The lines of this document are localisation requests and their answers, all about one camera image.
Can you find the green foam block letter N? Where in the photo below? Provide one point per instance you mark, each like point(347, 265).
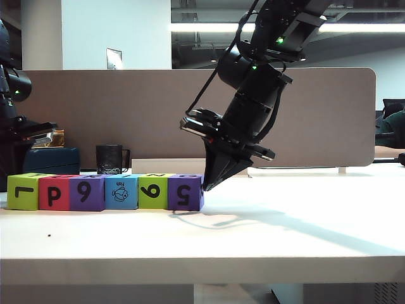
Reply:
point(153, 191)

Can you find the silver wall sign plate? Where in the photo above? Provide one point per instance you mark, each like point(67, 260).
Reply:
point(114, 59)

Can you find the black mug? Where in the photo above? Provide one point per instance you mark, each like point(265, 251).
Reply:
point(109, 160)

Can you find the green foam block letter L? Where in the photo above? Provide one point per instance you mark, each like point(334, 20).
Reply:
point(22, 193)

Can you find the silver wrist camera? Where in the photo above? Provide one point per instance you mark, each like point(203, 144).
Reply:
point(202, 122)
point(34, 131)

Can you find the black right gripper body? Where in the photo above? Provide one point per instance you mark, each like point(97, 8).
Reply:
point(246, 147)

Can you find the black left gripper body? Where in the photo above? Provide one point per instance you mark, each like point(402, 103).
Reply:
point(11, 161)

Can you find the white divider foot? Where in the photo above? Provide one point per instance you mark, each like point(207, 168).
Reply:
point(342, 171)

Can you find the blue foam block fish picture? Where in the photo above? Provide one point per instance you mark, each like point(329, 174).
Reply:
point(121, 193)

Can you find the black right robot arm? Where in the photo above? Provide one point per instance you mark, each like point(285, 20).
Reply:
point(256, 85)

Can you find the dark vented panel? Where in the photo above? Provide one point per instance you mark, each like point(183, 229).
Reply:
point(386, 294)

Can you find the round ceiling spotlight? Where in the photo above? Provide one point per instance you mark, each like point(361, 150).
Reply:
point(302, 59)

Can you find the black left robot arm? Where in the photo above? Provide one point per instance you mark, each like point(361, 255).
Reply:
point(9, 85)

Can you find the red foam block zebra picture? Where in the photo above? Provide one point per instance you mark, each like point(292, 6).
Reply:
point(53, 194)

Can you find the white ceiling light strip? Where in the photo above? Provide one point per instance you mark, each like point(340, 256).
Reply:
point(205, 28)

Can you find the person in dark green shirt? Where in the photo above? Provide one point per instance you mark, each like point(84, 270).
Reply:
point(392, 126)

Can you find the brown fabric desk divider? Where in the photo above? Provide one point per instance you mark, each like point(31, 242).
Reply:
point(126, 114)

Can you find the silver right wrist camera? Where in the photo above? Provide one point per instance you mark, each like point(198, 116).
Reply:
point(202, 122)

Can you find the purple foam block letter D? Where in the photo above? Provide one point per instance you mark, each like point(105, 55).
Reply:
point(85, 193)

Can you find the gold patterned box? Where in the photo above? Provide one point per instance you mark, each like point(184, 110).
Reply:
point(58, 139)

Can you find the purple foam block letter G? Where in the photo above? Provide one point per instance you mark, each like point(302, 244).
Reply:
point(183, 194)

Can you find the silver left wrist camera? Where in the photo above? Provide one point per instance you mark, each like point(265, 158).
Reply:
point(34, 131)

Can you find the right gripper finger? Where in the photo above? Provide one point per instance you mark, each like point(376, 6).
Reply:
point(234, 169)
point(213, 168)

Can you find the black office chair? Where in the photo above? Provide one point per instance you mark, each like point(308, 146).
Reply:
point(390, 104)

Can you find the dark navy storage box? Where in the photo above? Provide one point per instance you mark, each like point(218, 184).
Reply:
point(53, 161)

